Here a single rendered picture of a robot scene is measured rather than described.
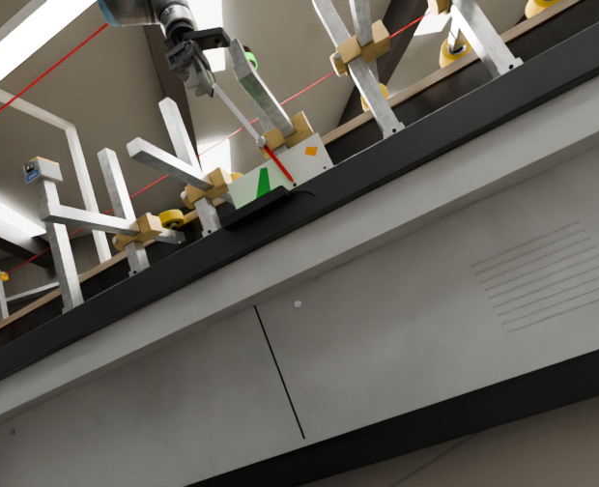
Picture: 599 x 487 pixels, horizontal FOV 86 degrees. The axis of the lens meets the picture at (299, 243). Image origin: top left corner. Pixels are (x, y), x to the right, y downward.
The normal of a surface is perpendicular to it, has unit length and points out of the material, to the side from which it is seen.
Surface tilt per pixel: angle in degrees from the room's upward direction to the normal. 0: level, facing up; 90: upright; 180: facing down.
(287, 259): 90
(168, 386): 90
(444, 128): 90
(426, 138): 90
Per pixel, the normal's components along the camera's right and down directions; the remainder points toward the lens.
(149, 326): -0.30, -0.11
